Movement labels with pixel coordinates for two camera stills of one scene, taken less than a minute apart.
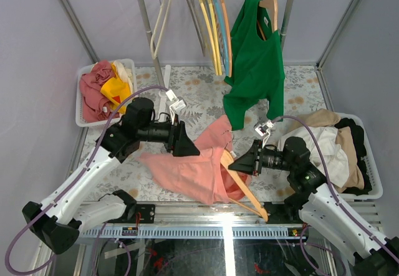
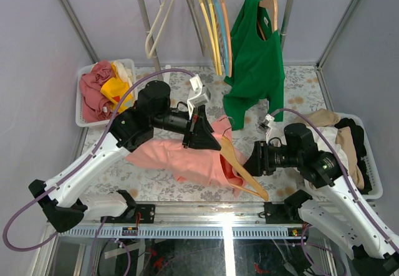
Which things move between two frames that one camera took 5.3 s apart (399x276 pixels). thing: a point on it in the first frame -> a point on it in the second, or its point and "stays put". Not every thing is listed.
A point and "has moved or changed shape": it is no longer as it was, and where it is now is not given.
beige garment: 326,118 stays put
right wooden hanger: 270,3 stays put
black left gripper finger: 184,146 -> 202,137
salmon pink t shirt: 204,177 has moved or changed shape
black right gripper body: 268,159 stays put
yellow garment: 115,91 stays put
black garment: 358,135 stays put
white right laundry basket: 372,169 stays put
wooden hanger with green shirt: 228,157 -> 228,149
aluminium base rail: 202,220 stays put
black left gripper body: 173,137 -> 189,130
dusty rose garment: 96,106 stays put
